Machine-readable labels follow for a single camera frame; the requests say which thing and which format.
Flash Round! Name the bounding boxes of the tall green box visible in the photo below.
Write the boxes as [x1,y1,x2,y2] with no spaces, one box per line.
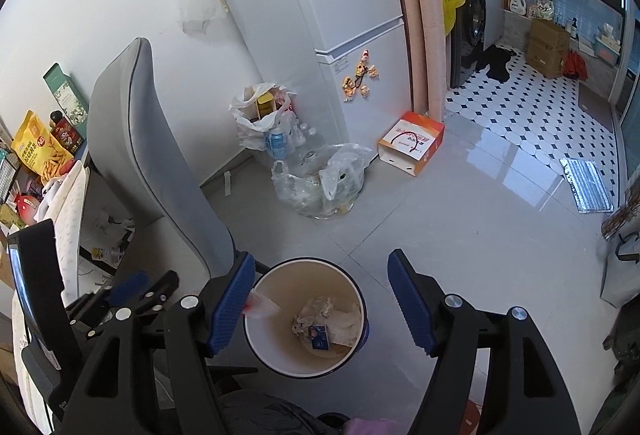
[42,63,90,126]

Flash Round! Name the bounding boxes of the blue label plastic bottle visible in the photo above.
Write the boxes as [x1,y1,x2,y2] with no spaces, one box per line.
[266,127,287,160]

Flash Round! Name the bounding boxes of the red white vase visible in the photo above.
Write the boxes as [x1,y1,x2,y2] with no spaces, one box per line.
[14,192,43,223]

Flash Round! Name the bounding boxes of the orange white cardboard box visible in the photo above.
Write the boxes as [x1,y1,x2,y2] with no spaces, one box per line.
[377,111,446,178]

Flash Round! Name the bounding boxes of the person's grey pants leg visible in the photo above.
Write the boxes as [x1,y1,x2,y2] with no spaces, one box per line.
[215,390,351,435]

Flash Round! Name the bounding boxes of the white plastic bag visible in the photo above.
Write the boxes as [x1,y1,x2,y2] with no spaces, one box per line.
[229,82,296,150]

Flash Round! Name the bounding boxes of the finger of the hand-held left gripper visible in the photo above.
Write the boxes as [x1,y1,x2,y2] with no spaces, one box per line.
[105,271,151,307]
[134,271,180,318]

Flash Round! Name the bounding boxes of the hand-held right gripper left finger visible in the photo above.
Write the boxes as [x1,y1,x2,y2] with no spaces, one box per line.
[52,252,257,435]

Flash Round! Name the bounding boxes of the white round bin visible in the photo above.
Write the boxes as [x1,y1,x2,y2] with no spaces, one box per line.
[243,257,371,378]

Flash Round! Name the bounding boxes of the cluster of yellow figure magnets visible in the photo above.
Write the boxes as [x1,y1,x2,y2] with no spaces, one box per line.
[341,50,381,102]

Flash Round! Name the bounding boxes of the black washing machine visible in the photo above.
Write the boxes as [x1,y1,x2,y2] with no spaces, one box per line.
[444,0,488,90]

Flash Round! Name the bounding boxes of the brown door mat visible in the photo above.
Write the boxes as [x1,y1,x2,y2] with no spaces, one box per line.
[575,82,615,130]

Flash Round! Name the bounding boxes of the white refrigerator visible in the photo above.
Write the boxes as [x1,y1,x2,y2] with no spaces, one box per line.
[207,0,418,166]

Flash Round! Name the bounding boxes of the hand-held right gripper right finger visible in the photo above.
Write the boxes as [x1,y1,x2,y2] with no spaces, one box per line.
[387,249,583,435]

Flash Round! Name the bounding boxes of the yellow snack bag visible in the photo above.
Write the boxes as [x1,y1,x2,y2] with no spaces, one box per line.
[11,110,75,183]

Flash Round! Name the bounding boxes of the white paper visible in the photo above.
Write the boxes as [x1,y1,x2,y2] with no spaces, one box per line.
[291,296,335,338]

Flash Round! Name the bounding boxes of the red snack can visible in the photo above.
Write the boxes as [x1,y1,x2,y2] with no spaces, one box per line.
[52,117,83,150]

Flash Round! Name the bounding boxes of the clear water bottle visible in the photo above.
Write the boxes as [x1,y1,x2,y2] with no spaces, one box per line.
[287,119,307,150]

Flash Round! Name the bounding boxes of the red bag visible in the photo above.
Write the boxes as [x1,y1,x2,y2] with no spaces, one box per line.
[564,50,590,80]

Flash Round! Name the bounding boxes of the grey padded chair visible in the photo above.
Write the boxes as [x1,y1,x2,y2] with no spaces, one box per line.
[86,37,271,286]

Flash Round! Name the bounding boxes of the black clothing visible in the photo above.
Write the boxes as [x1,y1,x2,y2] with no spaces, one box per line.
[462,44,516,82]

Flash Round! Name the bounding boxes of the stacked brown cardboard boxes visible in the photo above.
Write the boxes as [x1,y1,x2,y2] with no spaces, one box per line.
[526,17,572,80]

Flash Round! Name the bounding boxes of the yellow plastic bag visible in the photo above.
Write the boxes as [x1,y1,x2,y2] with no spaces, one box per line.
[437,0,473,38]

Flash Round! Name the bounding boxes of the clear plastic bag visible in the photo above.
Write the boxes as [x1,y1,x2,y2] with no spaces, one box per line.
[271,142,373,218]

